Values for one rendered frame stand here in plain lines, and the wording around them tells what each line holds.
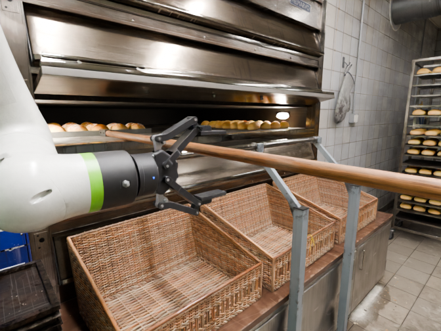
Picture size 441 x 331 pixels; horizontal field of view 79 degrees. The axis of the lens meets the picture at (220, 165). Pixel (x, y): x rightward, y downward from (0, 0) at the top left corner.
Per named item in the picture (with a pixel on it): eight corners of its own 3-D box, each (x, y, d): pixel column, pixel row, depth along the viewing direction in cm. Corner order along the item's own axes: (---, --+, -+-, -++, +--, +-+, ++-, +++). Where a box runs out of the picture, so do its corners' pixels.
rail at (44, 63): (41, 65, 76) (39, 67, 78) (334, 94, 193) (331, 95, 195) (39, 58, 76) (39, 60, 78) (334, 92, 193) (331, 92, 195)
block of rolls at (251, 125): (198, 127, 227) (198, 120, 226) (238, 125, 259) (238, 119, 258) (252, 130, 183) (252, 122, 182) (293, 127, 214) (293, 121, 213)
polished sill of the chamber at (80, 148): (39, 156, 96) (37, 145, 95) (307, 132, 214) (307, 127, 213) (42, 158, 92) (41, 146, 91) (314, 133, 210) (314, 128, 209)
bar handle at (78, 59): (44, 70, 80) (44, 72, 81) (147, 79, 102) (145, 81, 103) (41, 50, 80) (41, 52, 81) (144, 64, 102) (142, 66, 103)
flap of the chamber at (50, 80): (42, 73, 76) (33, 93, 92) (335, 98, 194) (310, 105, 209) (41, 65, 76) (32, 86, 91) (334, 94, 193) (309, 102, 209)
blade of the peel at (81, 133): (151, 132, 156) (151, 128, 156) (39, 138, 120) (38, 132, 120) (126, 129, 183) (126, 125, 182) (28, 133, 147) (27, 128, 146)
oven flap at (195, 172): (52, 218, 96) (41, 165, 97) (312, 160, 213) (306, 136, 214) (54, 218, 93) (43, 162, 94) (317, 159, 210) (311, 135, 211)
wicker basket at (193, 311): (71, 303, 102) (63, 236, 97) (189, 252, 140) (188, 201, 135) (126, 400, 68) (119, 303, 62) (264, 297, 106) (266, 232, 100)
